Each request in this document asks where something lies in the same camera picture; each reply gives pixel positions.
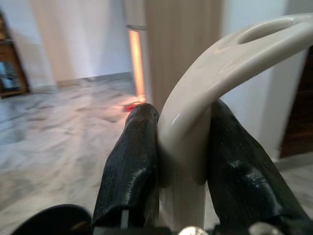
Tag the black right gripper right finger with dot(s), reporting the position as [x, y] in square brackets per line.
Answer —
[244, 171]

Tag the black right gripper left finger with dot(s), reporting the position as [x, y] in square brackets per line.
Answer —
[129, 166]

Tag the small red floor object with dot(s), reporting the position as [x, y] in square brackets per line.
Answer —
[129, 107]

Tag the dark brown wooden door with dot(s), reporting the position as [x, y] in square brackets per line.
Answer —
[298, 110]

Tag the black round bin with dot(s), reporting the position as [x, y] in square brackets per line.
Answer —
[53, 220]

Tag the light wooden partition panel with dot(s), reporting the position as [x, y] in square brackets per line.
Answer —
[171, 49]

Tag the dark wooden shelf cabinet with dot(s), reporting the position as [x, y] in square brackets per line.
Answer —
[9, 68]

